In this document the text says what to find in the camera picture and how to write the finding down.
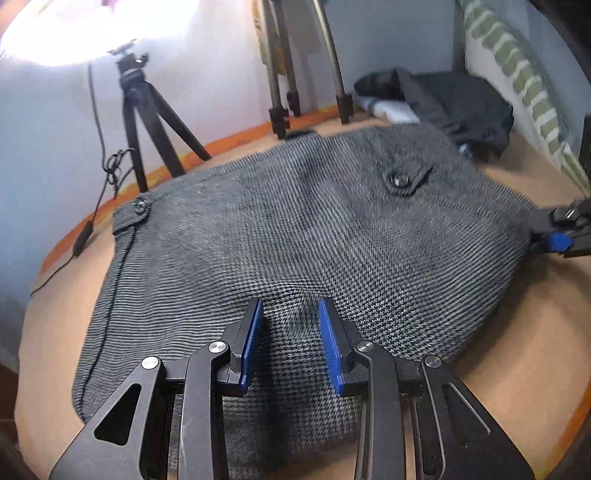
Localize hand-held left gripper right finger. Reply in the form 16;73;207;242
318;297;536;480

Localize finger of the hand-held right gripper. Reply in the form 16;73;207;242
526;196;591;259

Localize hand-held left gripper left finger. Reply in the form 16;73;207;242
48;298;265;480

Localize grey houndstooth pants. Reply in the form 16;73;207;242
70;124;541;474

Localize green striped pillow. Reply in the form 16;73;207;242
455;0;591;197

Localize dark folded clothes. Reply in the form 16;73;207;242
353;68;515;160

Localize white folded cloth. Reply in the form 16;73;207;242
360;96;422;123

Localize small black tripod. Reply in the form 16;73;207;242
107;41;213;193

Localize large metal tripod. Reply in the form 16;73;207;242
259;0;355;140

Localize bright lamp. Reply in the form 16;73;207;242
0;0;204;68

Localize black cable with switch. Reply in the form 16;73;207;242
30;62;136;296

